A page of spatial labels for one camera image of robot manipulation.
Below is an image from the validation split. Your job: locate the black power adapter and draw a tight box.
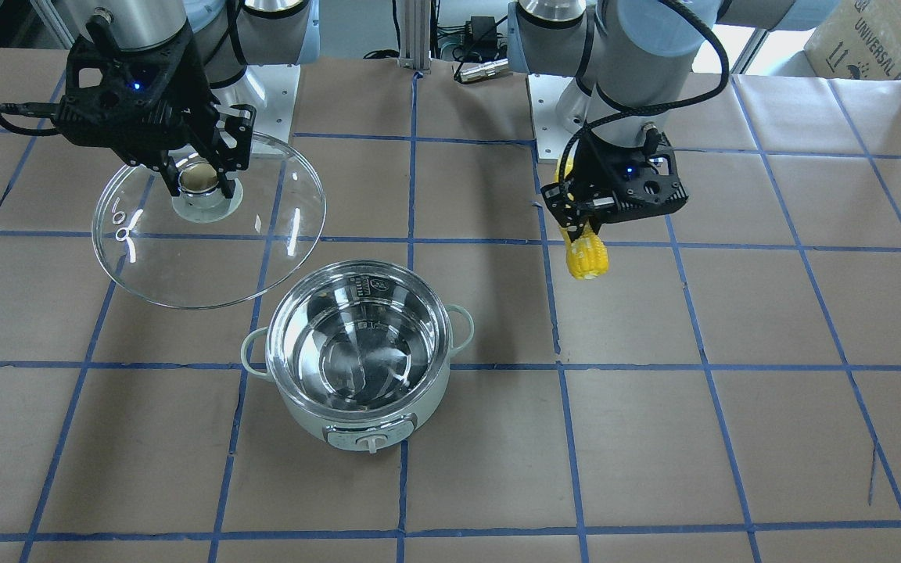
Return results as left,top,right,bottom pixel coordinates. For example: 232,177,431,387
465,16,498,48

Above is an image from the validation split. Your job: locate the cardboard box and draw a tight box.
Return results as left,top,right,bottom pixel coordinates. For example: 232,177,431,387
804,1,901,80

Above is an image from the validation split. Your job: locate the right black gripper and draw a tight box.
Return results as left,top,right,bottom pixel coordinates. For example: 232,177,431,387
52,31,257,196

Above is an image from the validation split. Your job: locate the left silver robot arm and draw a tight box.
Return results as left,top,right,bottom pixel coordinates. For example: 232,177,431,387
507,1,836,252

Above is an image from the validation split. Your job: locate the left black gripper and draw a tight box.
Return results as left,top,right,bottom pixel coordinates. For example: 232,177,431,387
540,129,690,242

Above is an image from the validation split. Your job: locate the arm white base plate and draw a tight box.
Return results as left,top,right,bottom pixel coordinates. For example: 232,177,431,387
528,74,590,163
214,65,303,143

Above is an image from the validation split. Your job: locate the glass pot lid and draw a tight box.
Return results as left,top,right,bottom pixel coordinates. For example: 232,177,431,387
91,133,328,310

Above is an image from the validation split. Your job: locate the aluminium frame post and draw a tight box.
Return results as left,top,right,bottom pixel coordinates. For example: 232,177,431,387
396,1,436,75

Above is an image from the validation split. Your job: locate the yellow corn cob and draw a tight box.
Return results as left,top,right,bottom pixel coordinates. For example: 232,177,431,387
555,156,609,281

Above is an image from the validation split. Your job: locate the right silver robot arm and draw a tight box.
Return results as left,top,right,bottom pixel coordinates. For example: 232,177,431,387
51,1,321,199

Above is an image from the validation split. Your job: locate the pale green electric pot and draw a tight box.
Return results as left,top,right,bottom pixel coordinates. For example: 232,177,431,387
240,260,476,454

